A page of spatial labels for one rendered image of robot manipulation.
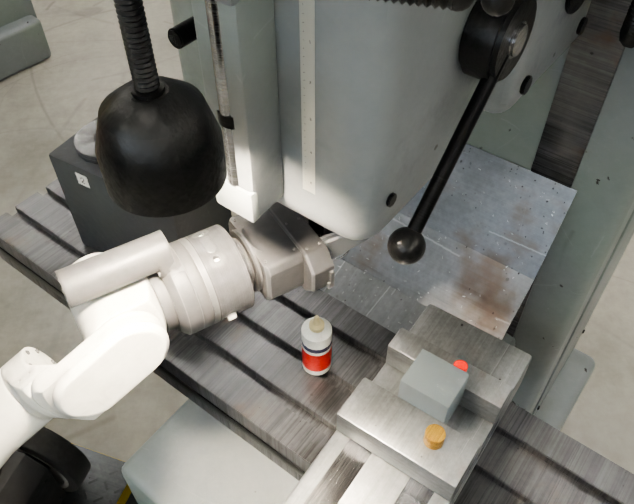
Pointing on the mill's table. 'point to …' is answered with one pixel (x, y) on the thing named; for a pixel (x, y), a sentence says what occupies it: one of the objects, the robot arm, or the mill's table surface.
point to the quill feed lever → (505, 36)
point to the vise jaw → (406, 438)
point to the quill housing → (359, 104)
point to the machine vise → (321, 487)
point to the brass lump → (434, 436)
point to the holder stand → (107, 211)
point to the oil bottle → (316, 345)
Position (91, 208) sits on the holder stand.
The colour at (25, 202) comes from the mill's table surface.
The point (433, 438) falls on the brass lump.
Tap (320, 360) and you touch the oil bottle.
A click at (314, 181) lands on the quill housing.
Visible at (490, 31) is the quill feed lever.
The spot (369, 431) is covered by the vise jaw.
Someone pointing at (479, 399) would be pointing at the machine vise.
